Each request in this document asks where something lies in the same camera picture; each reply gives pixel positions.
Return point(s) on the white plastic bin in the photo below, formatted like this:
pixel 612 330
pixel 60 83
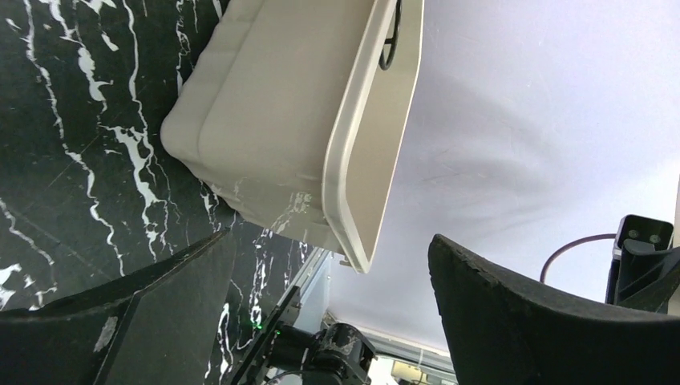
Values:
pixel 295 112

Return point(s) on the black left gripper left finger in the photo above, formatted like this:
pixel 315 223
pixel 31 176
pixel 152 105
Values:
pixel 154 326

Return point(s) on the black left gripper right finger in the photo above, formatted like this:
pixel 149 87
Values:
pixel 504 328

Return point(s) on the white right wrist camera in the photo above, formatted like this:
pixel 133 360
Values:
pixel 650 237

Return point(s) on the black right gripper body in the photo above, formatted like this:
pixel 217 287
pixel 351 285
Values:
pixel 642 277

